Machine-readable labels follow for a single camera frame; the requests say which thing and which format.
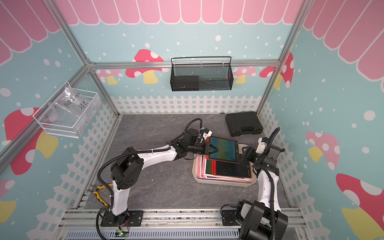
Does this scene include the white plastic storage box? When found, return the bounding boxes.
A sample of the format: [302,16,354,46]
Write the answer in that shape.
[192,155,257,187]

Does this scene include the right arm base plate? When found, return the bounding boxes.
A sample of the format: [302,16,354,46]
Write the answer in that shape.
[221,209,241,226]

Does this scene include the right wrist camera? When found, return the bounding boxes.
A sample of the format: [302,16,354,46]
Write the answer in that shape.
[256,137,269,154]

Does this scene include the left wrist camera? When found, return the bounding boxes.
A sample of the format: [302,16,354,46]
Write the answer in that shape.
[203,129,212,140]

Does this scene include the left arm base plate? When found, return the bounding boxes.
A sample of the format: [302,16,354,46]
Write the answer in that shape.
[101,211,144,227]

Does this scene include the white wire wall basket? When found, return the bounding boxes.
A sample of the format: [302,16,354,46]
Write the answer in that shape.
[33,82,102,139]

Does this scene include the yellow handled pliers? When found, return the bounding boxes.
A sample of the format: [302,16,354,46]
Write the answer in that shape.
[87,185,109,207]

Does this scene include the black mesh wall basket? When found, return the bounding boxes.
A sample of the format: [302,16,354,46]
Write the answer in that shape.
[171,56,234,91]

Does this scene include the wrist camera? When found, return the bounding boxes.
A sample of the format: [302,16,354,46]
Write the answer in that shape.
[203,129,212,140]
[256,137,269,154]

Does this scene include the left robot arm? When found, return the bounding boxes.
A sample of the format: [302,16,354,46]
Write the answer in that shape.
[97,128,212,226]

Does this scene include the red writing tablet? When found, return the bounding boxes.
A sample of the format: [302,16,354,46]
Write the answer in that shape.
[207,136,240,163]
[206,159,251,178]

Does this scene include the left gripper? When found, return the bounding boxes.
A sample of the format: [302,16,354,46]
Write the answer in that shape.
[187,141,219,155]

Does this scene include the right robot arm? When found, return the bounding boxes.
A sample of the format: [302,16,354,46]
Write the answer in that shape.
[236,137,288,240]

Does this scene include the clear plastic bag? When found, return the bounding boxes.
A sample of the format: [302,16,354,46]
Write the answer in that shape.
[45,85,91,127]

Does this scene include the black plastic tool case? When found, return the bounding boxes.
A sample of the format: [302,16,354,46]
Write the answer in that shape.
[225,112,264,137]

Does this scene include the green circuit board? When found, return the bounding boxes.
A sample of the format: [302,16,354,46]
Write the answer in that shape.
[115,230,130,238]

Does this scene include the pink writing tablet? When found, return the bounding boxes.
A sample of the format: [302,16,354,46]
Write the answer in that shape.
[198,156,252,183]

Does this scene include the black box in basket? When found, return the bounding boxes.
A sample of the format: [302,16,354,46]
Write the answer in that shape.
[171,76,200,92]

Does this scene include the red writing tablet top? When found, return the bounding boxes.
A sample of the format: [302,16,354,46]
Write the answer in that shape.
[207,136,240,163]

